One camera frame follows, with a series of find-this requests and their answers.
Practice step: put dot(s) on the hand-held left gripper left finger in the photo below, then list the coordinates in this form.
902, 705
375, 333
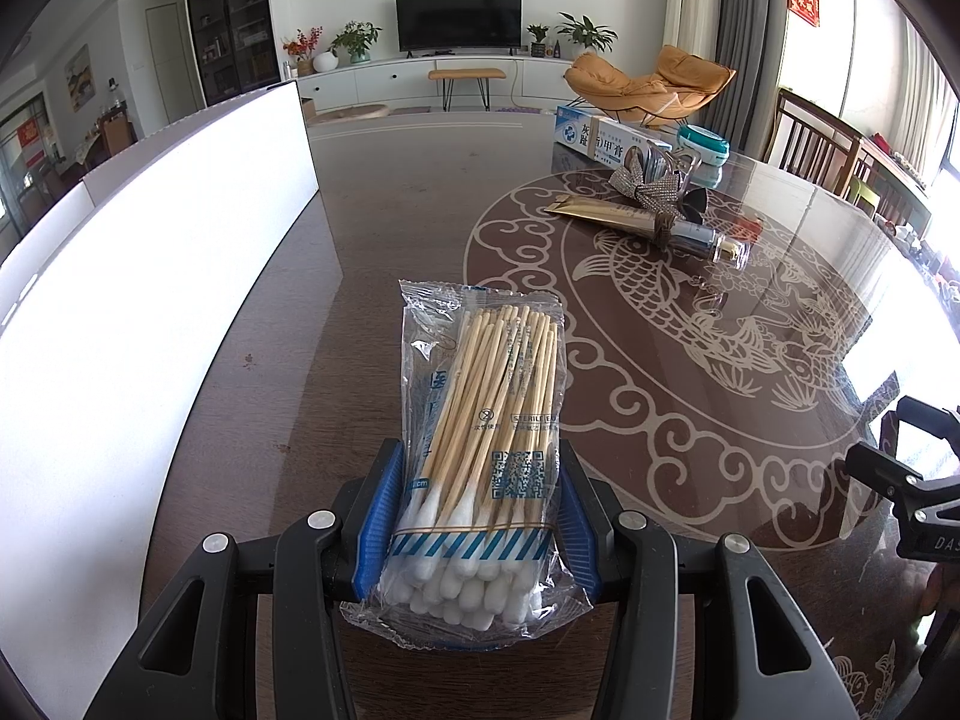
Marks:
379, 525

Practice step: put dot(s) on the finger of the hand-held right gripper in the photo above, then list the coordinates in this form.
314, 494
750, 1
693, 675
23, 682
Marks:
930, 409
881, 469

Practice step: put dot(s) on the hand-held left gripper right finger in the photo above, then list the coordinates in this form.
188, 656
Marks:
577, 532

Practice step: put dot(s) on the cotton swab packet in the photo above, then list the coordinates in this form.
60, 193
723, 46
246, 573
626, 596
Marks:
480, 405

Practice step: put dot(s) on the teal round container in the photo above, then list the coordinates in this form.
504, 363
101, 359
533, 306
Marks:
703, 144

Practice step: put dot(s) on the cluttered wooden side table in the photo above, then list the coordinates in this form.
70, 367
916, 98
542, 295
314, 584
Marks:
900, 172

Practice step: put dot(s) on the dark wooden slatted chair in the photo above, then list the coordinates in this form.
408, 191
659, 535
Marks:
814, 139

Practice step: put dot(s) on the small black object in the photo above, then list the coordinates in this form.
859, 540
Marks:
694, 206

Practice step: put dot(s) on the silver mesh bow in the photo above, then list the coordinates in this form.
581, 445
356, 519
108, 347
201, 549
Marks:
645, 184

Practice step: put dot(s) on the blue and white toothpaste box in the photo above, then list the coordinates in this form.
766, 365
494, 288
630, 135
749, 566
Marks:
607, 136

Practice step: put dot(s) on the grey curtain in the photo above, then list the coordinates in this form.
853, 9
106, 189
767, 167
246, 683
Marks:
750, 45

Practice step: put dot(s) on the cardboard box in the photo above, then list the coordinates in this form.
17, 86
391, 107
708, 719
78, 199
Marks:
309, 109

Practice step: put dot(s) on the orange lounge chair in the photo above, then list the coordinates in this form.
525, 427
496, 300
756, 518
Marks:
637, 86

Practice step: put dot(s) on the white television cabinet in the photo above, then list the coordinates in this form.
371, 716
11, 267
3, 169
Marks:
375, 82

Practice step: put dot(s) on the wooden bench with metal legs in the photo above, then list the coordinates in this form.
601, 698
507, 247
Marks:
466, 75

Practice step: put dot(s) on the white round vase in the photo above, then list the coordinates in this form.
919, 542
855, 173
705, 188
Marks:
325, 62

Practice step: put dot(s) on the cloth covered standing air conditioner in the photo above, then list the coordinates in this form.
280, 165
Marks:
694, 0

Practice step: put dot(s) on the red flower arrangement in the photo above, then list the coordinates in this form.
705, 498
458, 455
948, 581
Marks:
300, 45

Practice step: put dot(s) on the bushy green potted plant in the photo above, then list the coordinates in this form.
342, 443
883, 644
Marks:
356, 37

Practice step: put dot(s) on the small potted plant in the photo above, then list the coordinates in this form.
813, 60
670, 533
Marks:
538, 36

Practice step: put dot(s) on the large leafy potted plant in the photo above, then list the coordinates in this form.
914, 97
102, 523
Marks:
589, 30

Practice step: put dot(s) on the flat screen television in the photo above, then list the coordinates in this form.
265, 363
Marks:
459, 21

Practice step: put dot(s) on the red door poster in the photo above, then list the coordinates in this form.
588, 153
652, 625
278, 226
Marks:
28, 133

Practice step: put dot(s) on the dark glass display cabinet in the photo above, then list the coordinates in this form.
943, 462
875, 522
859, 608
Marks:
232, 15

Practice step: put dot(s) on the framed wall picture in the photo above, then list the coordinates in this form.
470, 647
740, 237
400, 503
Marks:
80, 76

